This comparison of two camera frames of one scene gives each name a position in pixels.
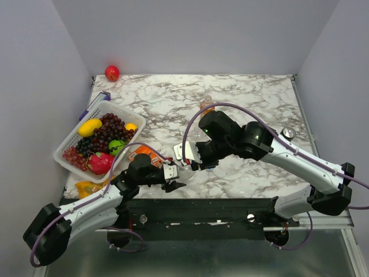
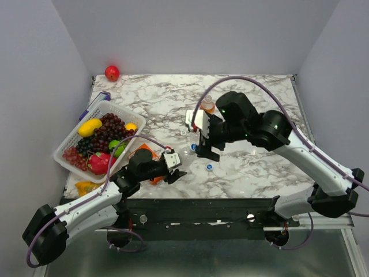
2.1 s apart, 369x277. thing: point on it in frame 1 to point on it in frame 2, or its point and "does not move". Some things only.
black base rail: x=200 y=218 does not move
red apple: x=112 y=73 does not move
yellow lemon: x=131 y=126 does not move
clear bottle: x=185 y=173 to x=186 y=156
